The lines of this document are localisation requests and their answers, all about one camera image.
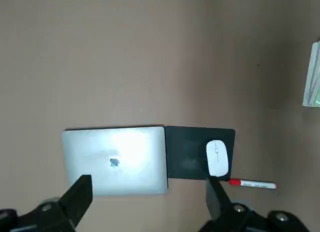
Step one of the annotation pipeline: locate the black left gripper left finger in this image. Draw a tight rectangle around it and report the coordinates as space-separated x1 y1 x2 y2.
0 174 93 232

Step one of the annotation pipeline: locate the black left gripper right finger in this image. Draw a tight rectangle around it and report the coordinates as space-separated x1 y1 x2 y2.
199 178 309 232

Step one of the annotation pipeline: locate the grey closed laptop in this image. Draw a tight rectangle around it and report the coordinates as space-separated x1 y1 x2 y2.
61 126 169 197

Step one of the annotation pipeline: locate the white book with blue print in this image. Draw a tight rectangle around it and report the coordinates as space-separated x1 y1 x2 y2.
301 40 320 108

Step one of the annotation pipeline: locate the white marker with red cap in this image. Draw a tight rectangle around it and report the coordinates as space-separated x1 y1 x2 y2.
228 178 278 191

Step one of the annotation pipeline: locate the white computer mouse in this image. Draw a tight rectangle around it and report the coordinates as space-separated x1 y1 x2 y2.
205 139 229 178

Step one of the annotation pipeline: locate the black mouse mat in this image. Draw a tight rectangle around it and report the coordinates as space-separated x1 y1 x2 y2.
164 125 236 182

